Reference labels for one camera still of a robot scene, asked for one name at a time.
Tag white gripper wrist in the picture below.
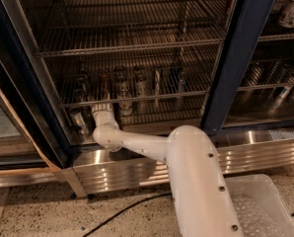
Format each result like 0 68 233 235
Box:
91 104 118 128

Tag dark can back left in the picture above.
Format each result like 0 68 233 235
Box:
75 69 90 103

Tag blue can back right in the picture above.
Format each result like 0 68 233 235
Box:
169 64 186 94

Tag middle wire shelf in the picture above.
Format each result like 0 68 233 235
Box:
60 53 214 108

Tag red coke can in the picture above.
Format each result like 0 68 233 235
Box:
99 68 109 95

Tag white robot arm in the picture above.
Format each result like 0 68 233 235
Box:
92 107 244 237

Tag brown can back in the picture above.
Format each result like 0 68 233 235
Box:
114 66 127 91

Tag black floor cable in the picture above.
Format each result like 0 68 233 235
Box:
81 191 173 237

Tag white red slim can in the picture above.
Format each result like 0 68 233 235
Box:
154 66 162 108

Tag white red can front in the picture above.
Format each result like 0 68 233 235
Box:
118 90 133 117

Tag silver can front left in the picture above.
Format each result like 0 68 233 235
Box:
69 108 89 135

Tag right compartment wire shelf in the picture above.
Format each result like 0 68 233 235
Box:
237 17 294 92

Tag open glass fridge door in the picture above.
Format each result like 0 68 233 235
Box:
0 39 69 190

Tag stainless steel glass fridge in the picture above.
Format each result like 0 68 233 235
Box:
0 0 294 197

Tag clear plastic bin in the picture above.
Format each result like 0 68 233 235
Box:
226 174 294 237

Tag silver white can back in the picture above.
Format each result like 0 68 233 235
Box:
134 65 147 97

